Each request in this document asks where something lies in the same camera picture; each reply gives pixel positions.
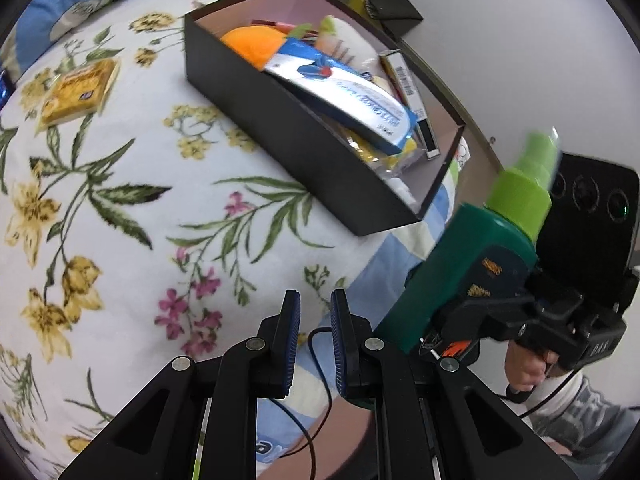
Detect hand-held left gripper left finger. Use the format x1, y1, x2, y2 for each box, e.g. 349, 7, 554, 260
59, 289, 302, 480

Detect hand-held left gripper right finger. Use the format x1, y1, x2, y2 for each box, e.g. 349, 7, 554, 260
330, 289, 576, 480

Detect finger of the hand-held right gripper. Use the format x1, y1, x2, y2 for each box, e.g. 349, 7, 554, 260
417, 294, 540, 362

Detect green spray bottle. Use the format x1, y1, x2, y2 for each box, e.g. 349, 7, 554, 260
372, 127, 563, 357

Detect black cardboard box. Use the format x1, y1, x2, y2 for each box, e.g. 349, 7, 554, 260
183, 0, 467, 237

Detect blue and white box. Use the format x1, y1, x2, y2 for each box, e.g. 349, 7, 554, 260
262, 37, 420, 157

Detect person's right forearm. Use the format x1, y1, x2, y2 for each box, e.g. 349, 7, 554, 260
530, 375, 640, 461

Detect person's right hand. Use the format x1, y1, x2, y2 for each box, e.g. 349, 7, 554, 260
502, 341, 561, 404

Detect pink bed base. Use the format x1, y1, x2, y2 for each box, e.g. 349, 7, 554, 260
259, 399, 375, 480

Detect white floral blanket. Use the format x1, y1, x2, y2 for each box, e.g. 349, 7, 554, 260
0, 0, 451, 467

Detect yellow snack packets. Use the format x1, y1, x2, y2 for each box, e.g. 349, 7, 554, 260
344, 129, 422, 172

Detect narrow white barcode box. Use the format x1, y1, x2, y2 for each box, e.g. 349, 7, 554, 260
378, 50, 441, 162

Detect orange plush toy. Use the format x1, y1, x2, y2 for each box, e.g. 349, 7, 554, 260
220, 25, 289, 69

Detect black wedge-shaped object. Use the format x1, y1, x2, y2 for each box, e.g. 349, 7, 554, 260
366, 0, 425, 40

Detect yellow packet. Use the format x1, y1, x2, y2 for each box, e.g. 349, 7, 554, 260
37, 57, 121, 129

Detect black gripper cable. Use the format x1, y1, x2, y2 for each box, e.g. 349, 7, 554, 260
505, 370, 582, 419

